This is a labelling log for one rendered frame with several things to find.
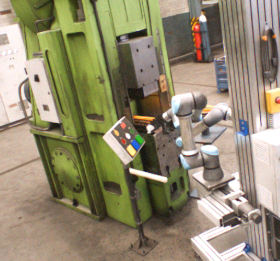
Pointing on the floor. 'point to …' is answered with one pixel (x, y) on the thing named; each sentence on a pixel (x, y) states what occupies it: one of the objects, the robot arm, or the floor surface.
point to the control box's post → (133, 201)
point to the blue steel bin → (221, 74)
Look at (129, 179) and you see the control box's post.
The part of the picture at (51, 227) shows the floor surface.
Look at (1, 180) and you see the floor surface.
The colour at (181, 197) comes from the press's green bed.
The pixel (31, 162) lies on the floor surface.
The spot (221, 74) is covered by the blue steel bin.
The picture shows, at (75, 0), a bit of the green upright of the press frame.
